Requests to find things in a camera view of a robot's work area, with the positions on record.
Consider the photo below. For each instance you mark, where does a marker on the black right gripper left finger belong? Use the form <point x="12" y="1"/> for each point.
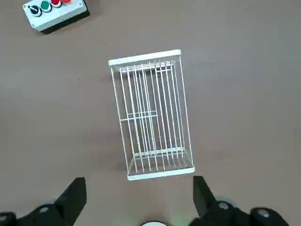
<point x="68" y="200"/>

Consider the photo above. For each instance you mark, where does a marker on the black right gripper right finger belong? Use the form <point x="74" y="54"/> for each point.
<point x="204" y="202"/>

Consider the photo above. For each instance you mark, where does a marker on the grey push-button control box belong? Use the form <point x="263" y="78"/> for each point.
<point x="61" y="17"/>

